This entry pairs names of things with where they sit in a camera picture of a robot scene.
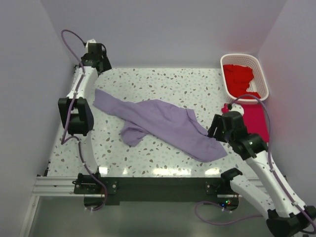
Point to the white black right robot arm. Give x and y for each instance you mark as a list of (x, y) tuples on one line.
[(284, 212)]

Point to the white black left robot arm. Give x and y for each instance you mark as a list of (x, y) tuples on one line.
[(75, 113)]

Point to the purple t shirt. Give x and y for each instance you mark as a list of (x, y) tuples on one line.
[(176, 126)]

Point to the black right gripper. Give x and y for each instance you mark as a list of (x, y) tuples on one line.
[(218, 127)]

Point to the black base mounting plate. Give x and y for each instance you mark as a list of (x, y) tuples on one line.
[(99, 190)]

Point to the red t shirt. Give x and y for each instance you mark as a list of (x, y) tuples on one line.
[(238, 80)]

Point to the folded pink t shirt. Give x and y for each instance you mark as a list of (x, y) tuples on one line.
[(254, 119)]

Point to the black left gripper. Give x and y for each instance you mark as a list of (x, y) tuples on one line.
[(103, 65)]

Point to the white perforated plastic basket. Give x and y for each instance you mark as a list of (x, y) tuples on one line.
[(258, 84)]

